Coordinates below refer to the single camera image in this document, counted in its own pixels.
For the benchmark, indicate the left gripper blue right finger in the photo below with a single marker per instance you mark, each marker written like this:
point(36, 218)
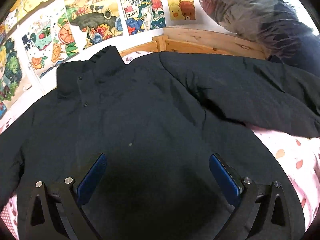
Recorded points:
point(260, 211)

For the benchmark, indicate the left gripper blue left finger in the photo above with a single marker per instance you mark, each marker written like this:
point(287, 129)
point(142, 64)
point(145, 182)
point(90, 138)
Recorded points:
point(55, 211)

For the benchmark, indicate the black padded jacket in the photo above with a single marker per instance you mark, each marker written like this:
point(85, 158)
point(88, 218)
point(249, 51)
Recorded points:
point(158, 120)

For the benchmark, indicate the pink apple print bedsheet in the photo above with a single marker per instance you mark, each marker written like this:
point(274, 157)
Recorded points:
point(299, 158)

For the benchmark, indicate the blond boy cartoon poster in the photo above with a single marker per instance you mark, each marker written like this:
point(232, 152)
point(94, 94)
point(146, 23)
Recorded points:
point(14, 76)

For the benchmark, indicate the orange fruit drink poster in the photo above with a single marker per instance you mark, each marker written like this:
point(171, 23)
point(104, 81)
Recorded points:
point(47, 39)

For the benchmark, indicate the plastic wrapped bedding bundle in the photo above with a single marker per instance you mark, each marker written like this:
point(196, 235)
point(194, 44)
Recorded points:
point(284, 27)

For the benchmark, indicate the landscape fields poster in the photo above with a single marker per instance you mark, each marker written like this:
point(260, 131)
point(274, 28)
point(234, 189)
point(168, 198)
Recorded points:
point(93, 21)

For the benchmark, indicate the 2024 dragon poster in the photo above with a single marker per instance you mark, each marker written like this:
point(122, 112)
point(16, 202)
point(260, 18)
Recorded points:
point(143, 15)

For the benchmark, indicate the wooden bed frame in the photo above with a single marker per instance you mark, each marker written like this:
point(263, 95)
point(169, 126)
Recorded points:
point(186, 40)

